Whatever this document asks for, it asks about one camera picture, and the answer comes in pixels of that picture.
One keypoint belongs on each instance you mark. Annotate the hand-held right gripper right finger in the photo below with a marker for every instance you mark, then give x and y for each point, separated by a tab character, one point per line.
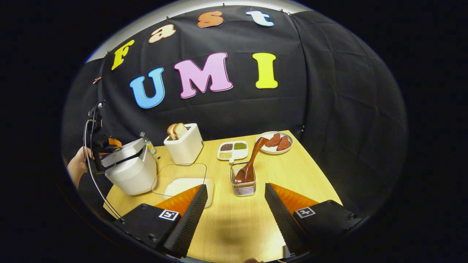
281	215

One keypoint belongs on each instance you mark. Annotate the clear plastic box lid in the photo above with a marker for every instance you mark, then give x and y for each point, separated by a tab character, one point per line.
172	171

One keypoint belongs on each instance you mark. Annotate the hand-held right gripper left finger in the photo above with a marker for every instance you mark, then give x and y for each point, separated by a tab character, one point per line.
190	215

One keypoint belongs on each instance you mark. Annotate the red meat slice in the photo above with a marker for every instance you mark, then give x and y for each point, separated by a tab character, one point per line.
284	144
273	140

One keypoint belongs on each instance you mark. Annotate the white toaster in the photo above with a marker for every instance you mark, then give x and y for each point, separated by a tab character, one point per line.
184	149

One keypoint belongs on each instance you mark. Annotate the brown wooden spoon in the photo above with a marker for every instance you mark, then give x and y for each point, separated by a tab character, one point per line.
254	157

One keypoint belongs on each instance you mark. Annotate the toasted bread slice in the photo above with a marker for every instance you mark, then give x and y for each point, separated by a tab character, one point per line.
181	130
170	132

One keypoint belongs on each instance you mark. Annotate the copper cloth clip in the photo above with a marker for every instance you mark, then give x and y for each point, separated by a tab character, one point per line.
97	79

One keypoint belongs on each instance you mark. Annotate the white round plate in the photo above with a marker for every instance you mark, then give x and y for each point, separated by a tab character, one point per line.
261	138

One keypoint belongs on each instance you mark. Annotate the white divided grain dish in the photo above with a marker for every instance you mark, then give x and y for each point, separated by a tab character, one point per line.
234	151

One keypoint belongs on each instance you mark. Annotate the small glass bottle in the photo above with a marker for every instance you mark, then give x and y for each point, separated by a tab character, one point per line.
148	144

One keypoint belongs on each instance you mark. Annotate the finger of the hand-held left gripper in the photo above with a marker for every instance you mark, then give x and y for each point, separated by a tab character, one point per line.
115	143

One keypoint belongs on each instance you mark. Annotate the white rice cooker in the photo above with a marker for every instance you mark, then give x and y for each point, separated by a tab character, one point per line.
131	175

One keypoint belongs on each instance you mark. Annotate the black backdrop cloth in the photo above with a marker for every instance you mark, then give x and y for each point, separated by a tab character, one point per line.
329	109

